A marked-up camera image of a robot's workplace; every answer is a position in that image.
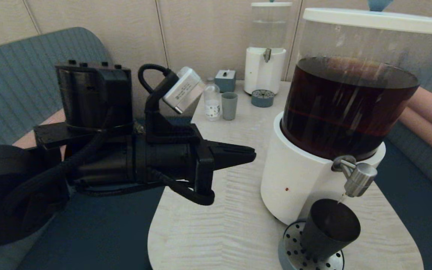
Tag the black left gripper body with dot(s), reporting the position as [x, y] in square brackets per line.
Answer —
[171, 157]

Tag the clear plastic bottle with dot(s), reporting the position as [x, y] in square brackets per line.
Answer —
[213, 107]

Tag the large white dispenser lid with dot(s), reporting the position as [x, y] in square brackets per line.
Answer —
[369, 19]

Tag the large dark tea dispenser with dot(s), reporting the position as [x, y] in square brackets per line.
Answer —
[313, 120]

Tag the small blue box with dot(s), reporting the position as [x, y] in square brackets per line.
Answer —
[225, 81]

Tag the small metal dispenser tap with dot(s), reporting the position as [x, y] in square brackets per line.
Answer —
[267, 55]

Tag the small white dispenser lid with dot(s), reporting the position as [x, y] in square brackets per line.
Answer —
[271, 4]

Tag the grey-blue cup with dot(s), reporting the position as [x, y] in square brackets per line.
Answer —
[229, 106]

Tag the small blue drip tray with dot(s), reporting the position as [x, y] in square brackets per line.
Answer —
[263, 98]

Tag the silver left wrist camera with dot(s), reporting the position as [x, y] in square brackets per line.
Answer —
[183, 90]

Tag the ribbed grey-blue bench backrest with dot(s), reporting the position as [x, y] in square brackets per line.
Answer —
[426, 159]
[13, 75]

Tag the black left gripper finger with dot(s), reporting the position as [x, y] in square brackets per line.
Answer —
[231, 149]
[227, 162]

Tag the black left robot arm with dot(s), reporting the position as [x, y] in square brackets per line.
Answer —
[88, 112]

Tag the dark teal seat cushion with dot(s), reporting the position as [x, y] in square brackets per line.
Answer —
[418, 225]
[107, 232]

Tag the large silver drip tray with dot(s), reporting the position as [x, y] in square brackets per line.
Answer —
[291, 255]

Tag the large metal dispenser tap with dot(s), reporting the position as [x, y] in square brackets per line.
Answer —
[359, 180]

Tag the black cup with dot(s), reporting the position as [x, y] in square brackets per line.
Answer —
[328, 229]

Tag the small clear water dispenser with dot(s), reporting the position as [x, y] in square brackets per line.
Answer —
[263, 75]

